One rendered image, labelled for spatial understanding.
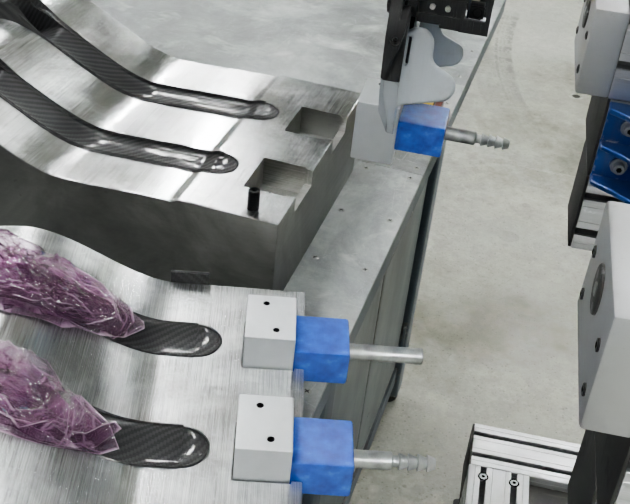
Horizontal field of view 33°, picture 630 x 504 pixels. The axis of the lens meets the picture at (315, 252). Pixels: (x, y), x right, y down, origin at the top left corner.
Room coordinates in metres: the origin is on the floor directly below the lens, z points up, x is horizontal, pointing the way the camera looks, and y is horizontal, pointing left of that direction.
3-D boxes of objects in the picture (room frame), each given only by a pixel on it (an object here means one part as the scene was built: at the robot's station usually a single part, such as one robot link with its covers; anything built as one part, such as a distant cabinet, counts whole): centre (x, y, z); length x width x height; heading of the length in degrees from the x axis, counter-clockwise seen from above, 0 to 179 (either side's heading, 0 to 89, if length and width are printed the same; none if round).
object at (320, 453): (0.50, -0.03, 0.86); 0.13 x 0.05 x 0.05; 94
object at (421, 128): (0.83, -0.09, 0.93); 0.13 x 0.05 x 0.05; 82
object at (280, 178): (0.79, 0.04, 0.87); 0.05 x 0.05 x 0.04; 76
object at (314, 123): (0.89, 0.01, 0.87); 0.05 x 0.05 x 0.04; 76
